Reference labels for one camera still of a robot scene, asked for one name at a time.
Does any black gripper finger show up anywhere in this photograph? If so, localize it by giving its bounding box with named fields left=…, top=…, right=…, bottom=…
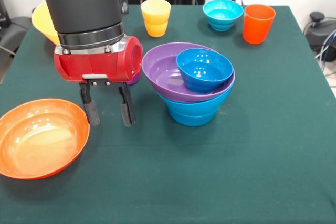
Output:
left=118, top=82, right=137, bottom=127
left=79, top=82, right=101, bottom=127

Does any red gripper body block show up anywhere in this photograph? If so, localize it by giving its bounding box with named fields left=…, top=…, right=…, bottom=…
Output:
left=53, top=35, right=143, bottom=83

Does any large purple plastic bowl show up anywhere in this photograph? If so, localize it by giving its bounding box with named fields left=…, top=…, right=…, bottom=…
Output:
left=141, top=42, right=236, bottom=104

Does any medium light blue bowl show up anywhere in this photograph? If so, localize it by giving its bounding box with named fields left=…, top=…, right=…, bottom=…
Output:
left=156, top=84, right=234, bottom=118

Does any small dark blue bowl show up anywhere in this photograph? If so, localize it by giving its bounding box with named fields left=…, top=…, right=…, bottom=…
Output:
left=176, top=48, right=235, bottom=94

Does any purple plastic cup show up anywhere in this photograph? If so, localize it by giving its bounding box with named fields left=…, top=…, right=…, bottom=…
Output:
left=125, top=42, right=144, bottom=86

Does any orange shallow plastic bowl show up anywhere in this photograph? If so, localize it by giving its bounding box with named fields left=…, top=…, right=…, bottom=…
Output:
left=0, top=98, right=91, bottom=180

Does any yellow plastic cup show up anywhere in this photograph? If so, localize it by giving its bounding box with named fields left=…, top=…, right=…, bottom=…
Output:
left=140, top=0, right=172, bottom=25
left=144, top=20, right=169, bottom=38

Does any large yellow plastic bowl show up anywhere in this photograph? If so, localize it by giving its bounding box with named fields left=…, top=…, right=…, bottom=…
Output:
left=31, top=1, right=61, bottom=46

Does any small light blue bowl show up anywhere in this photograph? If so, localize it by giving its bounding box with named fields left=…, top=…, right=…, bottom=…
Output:
left=170, top=111, right=219, bottom=127

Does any dark green tablecloth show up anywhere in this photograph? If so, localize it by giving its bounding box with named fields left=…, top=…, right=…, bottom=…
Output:
left=0, top=4, right=336, bottom=224

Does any small cyan plastic bowl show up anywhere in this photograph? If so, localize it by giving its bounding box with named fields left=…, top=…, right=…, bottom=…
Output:
left=202, top=0, right=244, bottom=31

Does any orange-red plastic cup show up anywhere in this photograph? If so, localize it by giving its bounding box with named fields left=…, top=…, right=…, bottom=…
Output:
left=242, top=4, right=276, bottom=45

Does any blue cable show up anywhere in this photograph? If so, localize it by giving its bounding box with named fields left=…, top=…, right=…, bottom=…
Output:
left=321, top=30, right=336, bottom=63

